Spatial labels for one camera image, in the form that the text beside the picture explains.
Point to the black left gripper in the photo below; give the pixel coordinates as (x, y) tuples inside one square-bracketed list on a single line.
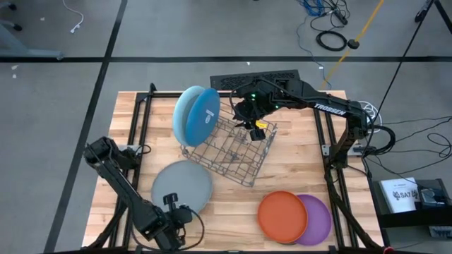
[(181, 217)]

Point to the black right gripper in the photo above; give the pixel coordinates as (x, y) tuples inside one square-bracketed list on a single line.
[(250, 111)]

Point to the gray plate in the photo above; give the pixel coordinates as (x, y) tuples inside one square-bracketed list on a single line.
[(183, 183)]

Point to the orange plate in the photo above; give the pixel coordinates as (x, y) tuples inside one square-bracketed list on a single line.
[(282, 217)]

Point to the purple plate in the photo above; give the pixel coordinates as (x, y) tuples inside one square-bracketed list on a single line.
[(319, 222)]

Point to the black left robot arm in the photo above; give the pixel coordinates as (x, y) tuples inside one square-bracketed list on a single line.
[(120, 180)]

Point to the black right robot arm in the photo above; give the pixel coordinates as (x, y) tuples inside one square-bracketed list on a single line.
[(328, 107)]

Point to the small yellow tag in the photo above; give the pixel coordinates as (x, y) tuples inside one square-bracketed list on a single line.
[(261, 124)]

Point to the black perforated metal panel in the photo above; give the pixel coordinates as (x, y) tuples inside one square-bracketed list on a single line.
[(226, 80)]

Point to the light blue plate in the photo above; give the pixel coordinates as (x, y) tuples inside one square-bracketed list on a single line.
[(180, 116)]

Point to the black round base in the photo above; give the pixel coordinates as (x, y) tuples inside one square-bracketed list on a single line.
[(353, 44)]

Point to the black power strip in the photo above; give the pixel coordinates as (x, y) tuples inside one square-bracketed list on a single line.
[(339, 16)]

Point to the white booklet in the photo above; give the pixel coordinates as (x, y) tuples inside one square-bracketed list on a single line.
[(399, 195)]

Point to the black cart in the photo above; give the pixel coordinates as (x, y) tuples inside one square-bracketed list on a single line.
[(406, 220)]

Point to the gray electronic device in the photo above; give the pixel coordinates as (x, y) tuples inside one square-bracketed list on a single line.
[(432, 197)]

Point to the black tripod stand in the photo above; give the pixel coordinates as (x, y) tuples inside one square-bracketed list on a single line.
[(422, 14)]

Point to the gray desk leg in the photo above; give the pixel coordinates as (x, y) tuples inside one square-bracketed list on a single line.
[(24, 53)]

